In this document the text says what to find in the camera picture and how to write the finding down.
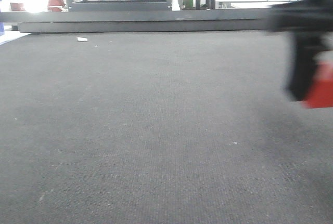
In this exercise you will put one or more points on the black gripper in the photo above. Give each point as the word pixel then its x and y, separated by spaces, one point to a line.
pixel 302 16

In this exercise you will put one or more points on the red magnetic cube block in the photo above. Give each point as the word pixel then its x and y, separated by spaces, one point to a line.
pixel 320 92

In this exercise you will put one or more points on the dark grey felt mat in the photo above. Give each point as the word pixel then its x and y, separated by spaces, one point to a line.
pixel 189 127

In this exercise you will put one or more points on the white paper scrap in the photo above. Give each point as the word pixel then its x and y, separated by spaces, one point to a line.
pixel 82 39

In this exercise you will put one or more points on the red object in background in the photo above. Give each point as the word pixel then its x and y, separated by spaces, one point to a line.
pixel 56 5

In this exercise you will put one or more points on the black metal frame rail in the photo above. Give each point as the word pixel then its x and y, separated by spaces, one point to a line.
pixel 138 21

